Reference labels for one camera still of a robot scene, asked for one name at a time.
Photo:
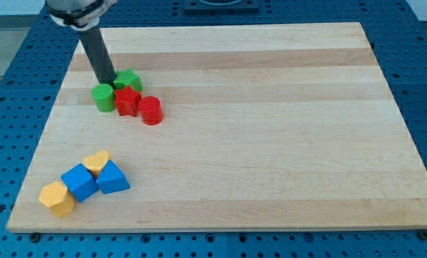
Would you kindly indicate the red cylinder block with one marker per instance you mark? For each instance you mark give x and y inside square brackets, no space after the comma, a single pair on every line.
[150,110]

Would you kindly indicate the green cylinder block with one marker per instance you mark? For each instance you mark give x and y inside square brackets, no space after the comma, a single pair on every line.
[104,97]

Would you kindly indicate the yellow hexagon block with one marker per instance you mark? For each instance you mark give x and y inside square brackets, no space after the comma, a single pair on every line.
[57,198]

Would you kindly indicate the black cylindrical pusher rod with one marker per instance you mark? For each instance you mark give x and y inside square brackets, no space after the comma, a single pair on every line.
[98,55]

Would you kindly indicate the red star block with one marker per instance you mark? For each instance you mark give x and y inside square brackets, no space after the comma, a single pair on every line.
[126,101]

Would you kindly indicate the blue cube block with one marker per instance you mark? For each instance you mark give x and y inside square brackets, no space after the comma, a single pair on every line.
[80,182]

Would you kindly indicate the green star block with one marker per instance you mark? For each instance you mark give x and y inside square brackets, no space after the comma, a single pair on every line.
[127,78]

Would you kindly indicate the blue triangle block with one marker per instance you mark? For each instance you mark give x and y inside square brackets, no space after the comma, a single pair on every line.
[112,179]

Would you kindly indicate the yellow heart block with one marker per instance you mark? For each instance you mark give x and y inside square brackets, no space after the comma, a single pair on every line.
[95,163]

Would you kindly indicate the blue perforated table frame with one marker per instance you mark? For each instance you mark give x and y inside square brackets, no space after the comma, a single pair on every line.
[33,79]

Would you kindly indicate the wooden board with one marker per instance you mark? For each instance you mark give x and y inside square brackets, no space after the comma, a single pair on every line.
[278,127]

